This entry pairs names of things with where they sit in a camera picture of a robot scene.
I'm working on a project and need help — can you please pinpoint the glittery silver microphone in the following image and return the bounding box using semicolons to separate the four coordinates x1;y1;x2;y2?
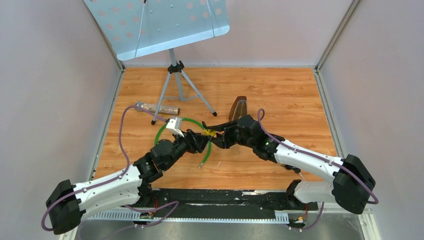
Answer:
135;101;180;116

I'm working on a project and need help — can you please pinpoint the yellow padlock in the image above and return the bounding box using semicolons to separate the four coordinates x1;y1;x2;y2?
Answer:
203;129;218;137

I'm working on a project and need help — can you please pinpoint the green cable lock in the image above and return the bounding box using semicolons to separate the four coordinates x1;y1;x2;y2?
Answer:
154;117;212;170

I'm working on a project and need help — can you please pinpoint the brown wooden metronome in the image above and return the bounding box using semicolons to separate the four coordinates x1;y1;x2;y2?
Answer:
228;96;248;122

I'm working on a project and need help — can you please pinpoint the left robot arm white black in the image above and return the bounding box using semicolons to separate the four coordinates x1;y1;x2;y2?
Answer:
41;129;212;235

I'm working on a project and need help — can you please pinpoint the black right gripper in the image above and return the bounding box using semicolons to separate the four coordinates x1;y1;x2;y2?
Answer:
207;121;255;150

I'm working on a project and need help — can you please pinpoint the light blue music stand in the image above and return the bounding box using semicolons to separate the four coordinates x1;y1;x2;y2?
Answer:
84;0;230;116

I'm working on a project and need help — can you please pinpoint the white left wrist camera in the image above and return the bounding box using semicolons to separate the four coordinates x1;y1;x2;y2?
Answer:
165;116;185;137

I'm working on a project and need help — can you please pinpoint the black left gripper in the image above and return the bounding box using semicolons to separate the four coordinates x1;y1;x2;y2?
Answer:
163;128;212;170

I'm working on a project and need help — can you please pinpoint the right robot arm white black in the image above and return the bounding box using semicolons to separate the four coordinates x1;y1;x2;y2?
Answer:
207;115;379;215

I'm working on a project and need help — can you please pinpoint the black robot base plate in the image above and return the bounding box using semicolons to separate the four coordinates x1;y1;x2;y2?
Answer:
131;188;308;219

